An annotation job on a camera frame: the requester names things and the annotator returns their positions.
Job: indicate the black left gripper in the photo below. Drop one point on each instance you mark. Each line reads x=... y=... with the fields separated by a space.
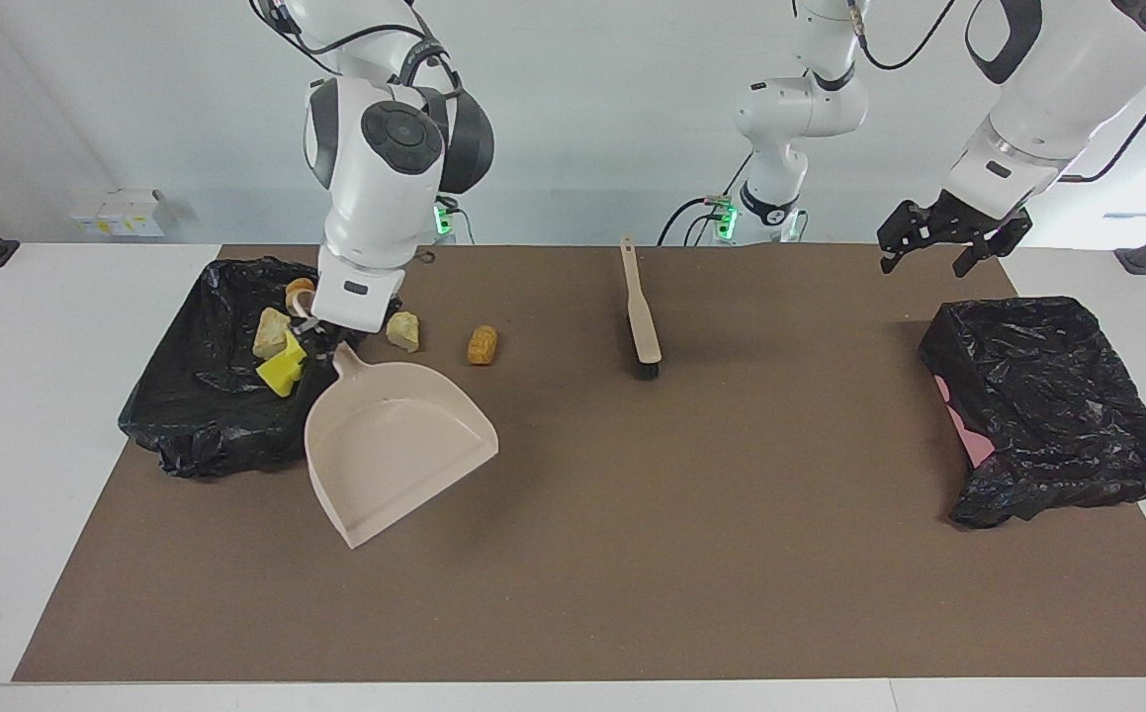
x=968 y=213

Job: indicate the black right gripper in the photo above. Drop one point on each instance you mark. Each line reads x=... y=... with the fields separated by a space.
x=355 y=338

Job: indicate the golden croissant piece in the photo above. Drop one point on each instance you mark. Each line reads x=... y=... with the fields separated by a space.
x=298 y=295

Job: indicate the pale bread piece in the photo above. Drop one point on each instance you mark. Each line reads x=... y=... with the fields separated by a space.
x=271 y=333

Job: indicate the large yellow green sponge piece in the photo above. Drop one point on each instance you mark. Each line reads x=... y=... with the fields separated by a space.
x=279 y=376

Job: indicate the pale angular bread chunk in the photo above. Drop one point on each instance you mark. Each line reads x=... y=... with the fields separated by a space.
x=404 y=333

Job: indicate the beige plastic dustpan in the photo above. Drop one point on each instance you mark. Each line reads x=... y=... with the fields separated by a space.
x=395 y=455

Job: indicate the brown bread roll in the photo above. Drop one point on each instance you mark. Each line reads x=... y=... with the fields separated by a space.
x=482 y=345

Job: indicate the beige hand brush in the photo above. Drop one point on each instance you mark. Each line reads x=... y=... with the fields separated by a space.
x=642 y=316

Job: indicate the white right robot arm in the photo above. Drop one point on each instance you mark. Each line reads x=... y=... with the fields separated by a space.
x=375 y=198

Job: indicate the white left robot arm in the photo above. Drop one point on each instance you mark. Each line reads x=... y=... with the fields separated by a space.
x=1067 y=89

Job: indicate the black bag lined pink bin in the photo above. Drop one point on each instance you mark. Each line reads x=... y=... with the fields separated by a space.
x=1047 y=405

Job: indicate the grey box with green light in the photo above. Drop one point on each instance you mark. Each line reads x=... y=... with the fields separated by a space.
x=446 y=218
x=723 y=218

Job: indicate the white box with yellow labels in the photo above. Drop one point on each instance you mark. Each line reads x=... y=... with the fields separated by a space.
x=123 y=213

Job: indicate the brown table mat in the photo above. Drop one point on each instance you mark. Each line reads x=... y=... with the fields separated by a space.
x=632 y=603

